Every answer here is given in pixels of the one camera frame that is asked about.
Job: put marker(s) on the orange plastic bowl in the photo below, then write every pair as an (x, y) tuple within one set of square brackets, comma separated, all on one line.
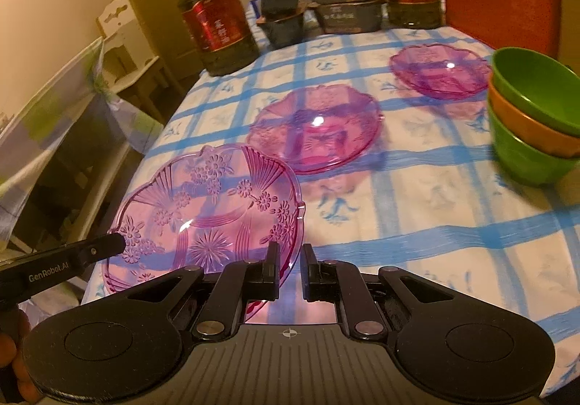
[(521, 128)]

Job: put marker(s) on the white plastic bag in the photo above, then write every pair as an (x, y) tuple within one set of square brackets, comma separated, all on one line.
[(54, 296)]

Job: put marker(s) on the blue checked tablecloth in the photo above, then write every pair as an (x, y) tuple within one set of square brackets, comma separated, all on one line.
[(408, 228)]

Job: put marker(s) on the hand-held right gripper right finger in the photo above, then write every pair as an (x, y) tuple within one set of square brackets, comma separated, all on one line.
[(312, 280)]

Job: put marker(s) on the white wooden chair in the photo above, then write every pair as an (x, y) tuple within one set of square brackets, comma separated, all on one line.
[(131, 47)]

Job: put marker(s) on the large printed cardboard box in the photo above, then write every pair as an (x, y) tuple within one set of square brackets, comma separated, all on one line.
[(572, 2)]

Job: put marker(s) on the green plastic bowl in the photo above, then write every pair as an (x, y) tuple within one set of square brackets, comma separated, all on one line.
[(521, 165), (534, 88)]

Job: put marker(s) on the person's left hand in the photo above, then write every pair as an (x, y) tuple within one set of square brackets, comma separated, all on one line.
[(25, 382)]

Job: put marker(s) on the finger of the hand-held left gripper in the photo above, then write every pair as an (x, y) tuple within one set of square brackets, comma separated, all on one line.
[(102, 246)]

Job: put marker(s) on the checked cover cloth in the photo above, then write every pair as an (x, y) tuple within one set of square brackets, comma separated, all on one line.
[(45, 115)]

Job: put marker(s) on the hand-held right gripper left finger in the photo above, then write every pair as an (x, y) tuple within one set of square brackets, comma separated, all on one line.
[(269, 278)]

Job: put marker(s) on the purple transparent plate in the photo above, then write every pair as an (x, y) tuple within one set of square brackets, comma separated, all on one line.
[(204, 205), (435, 70), (317, 128)]

